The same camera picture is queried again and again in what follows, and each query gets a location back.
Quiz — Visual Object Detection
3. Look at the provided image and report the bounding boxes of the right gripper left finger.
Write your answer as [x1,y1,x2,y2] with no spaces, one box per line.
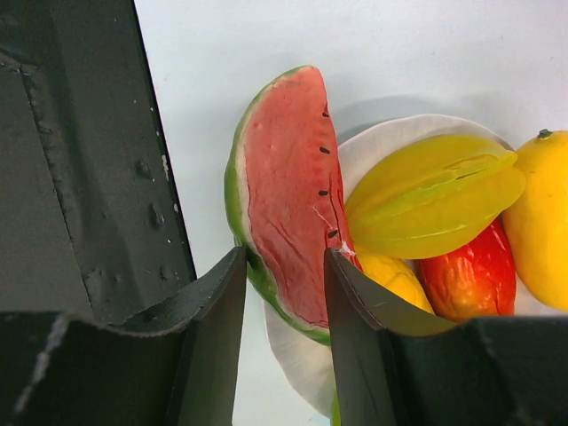
[1,247,246,425]

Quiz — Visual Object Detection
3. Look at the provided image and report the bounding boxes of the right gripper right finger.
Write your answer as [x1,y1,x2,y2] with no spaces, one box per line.
[325,249,567,425]

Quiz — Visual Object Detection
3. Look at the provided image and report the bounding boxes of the white paper plate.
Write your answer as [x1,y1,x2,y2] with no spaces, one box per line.
[264,114,568,419]

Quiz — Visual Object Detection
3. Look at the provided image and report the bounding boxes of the yellow fake mango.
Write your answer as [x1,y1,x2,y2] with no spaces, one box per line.
[502,129,567,311]
[354,245,434,314]

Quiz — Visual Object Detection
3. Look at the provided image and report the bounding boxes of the red fake mango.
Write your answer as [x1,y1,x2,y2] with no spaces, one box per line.
[417,218,517,322]

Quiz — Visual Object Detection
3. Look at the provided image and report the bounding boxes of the yellow green starfruit toy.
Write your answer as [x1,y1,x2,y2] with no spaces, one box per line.
[346,133,525,259]

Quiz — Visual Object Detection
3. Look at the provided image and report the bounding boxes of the red watermelon slice toy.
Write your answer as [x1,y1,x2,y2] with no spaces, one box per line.
[224,65,360,345]

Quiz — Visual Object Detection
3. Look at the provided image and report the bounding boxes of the green fake fruit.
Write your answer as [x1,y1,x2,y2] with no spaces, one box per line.
[330,393,342,426]

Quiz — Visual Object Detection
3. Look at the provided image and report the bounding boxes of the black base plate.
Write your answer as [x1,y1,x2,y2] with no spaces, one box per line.
[1,1,196,324]

